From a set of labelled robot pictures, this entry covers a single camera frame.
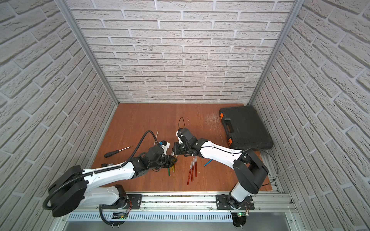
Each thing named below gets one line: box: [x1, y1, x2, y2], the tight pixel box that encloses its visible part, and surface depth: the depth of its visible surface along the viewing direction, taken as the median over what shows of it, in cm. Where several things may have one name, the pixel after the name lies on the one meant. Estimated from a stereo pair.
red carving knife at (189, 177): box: [186, 161, 193, 186], surface depth 86 cm
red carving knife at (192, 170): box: [190, 157, 195, 182], surface depth 87 cm
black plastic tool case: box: [218, 105, 274, 151], surface depth 97 cm
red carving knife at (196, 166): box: [194, 155, 198, 178], surface depth 89 cm
